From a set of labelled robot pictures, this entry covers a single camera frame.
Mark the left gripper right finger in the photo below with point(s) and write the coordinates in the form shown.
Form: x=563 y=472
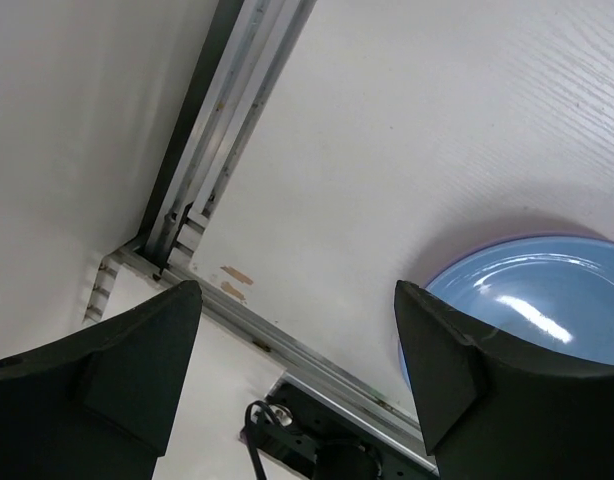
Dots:
x=493 y=406

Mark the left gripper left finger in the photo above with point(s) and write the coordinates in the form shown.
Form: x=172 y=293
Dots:
x=100 y=403

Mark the aluminium left rail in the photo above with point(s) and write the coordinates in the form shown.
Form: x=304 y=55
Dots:
x=246 y=48

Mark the aluminium rail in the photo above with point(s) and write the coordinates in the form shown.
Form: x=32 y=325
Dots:
x=309 y=371
x=246 y=48

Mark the aluminium front rail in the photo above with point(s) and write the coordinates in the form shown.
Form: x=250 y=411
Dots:
x=309 y=371

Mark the light blue plate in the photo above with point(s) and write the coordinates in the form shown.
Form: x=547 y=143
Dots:
x=555 y=292

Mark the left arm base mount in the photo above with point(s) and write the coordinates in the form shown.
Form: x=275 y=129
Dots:
x=315 y=441

